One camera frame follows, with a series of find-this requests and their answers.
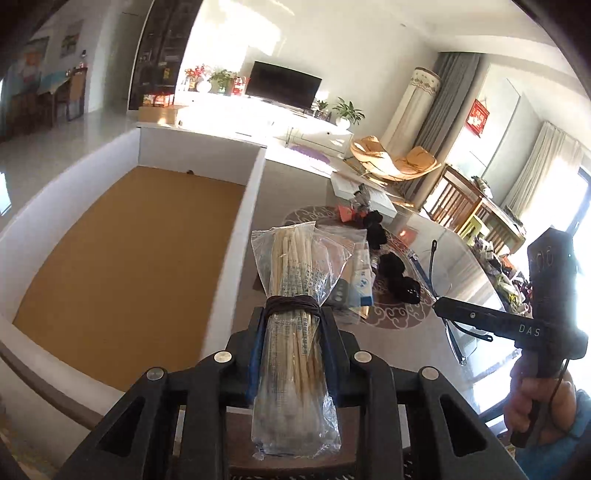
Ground white sheer curtain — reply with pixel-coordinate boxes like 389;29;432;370
501;120;585;234

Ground green plant in white pot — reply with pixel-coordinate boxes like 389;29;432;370
209;68;239;96

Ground person's right forearm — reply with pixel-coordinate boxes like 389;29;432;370
556;388;591;462

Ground white television cabinet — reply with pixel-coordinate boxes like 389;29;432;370
178;90;355;156

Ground white cardboard box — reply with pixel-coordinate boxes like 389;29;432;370
0;127;269;416

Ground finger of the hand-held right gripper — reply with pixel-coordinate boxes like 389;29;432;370
433;296;512;343

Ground purple mat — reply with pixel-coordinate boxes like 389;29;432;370
286;143;332;165

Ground white blue ointment box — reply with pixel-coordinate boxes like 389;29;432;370
347;242;376;308

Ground small wall painting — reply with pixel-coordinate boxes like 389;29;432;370
62;20;84;59

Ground person's right hand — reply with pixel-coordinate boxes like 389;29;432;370
503;354;579;446

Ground bag of cotton swabs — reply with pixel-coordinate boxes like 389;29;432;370
250;220;369;462

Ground television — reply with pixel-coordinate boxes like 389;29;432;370
246;60;323;112

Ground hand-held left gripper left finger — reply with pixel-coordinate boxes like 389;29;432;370
60;307;269;480

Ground wooden chair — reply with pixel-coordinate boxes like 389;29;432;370
422;163;486;232

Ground grey curtain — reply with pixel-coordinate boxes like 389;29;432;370
406;52;484;208

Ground black box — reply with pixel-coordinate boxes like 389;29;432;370
329;279;350;308

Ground dark display cabinet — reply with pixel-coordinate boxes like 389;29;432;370
128;0;204;112

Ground large wall painting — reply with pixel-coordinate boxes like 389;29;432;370
13;36;50;89

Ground brown hair tie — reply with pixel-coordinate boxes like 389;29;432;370
264;296;322;317

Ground red wall hanging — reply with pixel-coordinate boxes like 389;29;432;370
466;99;491;138

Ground covered standing air conditioner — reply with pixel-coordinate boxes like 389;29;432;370
379;67;443;154

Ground dining table with blue cloth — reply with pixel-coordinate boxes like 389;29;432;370
36;68;89;121

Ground cluttered wooden side table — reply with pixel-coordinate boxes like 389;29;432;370
462;182;533;319

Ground brown cardboard box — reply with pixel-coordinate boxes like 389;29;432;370
138;104;188;126

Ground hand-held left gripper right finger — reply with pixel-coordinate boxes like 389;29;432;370
321;307;528;480

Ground orange lounge chair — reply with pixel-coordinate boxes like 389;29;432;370
349;135;443;186

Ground large potted plant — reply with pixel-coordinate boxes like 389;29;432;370
331;96;366;128

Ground white flat box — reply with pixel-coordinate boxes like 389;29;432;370
331;172;398;219

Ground vase of red flowers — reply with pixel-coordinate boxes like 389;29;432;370
184;64;213;93

